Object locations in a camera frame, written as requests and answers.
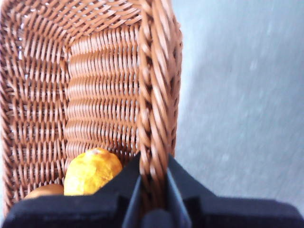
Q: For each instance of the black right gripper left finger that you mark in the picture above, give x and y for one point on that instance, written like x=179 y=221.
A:
x=83 y=211

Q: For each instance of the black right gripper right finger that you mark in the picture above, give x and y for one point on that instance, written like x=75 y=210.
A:
x=225 y=213

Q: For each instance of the yellow corn cob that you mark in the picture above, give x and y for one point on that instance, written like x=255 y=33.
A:
x=92 y=173

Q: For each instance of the brown potato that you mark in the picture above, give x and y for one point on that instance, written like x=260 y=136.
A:
x=47 y=191

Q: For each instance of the brown woven wicker basket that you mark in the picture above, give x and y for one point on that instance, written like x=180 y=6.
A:
x=95 y=83

